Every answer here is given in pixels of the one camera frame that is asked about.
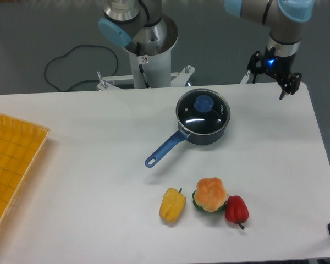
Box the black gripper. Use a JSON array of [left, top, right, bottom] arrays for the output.
[[247, 47, 302, 100]]

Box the yellow toy bell pepper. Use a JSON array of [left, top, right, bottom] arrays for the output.
[[159, 188, 186, 223]]

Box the orange toy flower vegetable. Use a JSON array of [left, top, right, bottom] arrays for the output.
[[192, 177, 228, 213]]

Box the black floor cable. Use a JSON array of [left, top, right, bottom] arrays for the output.
[[44, 44, 119, 92]]

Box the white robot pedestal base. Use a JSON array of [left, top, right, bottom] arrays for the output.
[[98, 15, 196, 89]]

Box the dark blue saucepan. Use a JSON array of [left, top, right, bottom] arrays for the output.
[[145, 119, 226, 168]]

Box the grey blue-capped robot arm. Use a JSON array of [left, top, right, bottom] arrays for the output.
[[98, 1, 314, 96]]

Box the yellow woven basket tray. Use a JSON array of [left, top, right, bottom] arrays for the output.
[[0, 113, 50, 226]]

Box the red toy bell pepper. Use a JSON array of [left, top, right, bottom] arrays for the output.
[[225, 195, 249, 230]]

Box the glass lid with blue knob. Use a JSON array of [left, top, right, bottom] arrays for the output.
[[176, 88, 230, 135]]

